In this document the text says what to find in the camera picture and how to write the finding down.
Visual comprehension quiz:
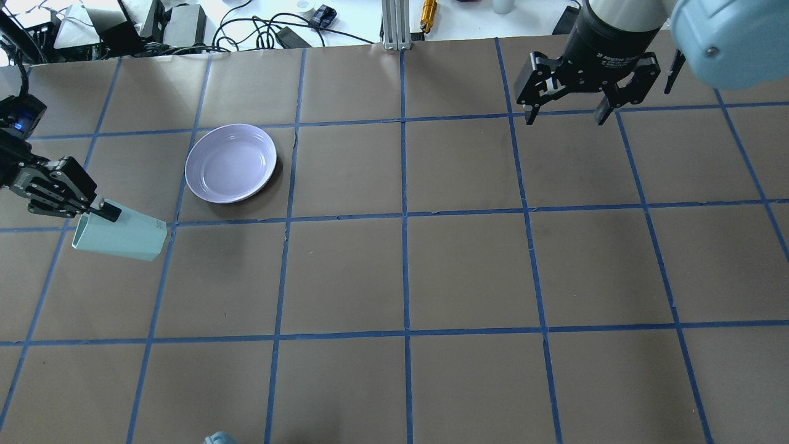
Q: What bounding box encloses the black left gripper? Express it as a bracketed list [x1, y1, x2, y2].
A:
[1, 131, 122, 224]

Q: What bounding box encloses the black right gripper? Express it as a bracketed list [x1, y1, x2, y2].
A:
[515, 6, 661, 126]

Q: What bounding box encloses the mint green faceted cup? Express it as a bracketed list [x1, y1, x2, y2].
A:
[72, 203, 168, 261]

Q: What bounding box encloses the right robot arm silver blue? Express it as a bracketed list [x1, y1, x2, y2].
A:
[515, 1, 788, 125]

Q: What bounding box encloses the lilac round plate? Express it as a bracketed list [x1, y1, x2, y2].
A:
[185, 123, 279, 204]

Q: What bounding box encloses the grey box on bench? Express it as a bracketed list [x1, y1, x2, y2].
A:
[161, 4, 206, 47]

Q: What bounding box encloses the black power adapter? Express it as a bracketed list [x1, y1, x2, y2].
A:
[274, 27, 312, 49]

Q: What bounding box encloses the yellow handled tool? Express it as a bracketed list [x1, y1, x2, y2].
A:
[419, 0, 438, 34]

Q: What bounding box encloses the aluminium frame post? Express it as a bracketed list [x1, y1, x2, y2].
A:
[381, 0, 412, 51]

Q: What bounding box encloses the black cable bundle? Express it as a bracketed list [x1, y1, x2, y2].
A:
[212, 0, 375, 52]

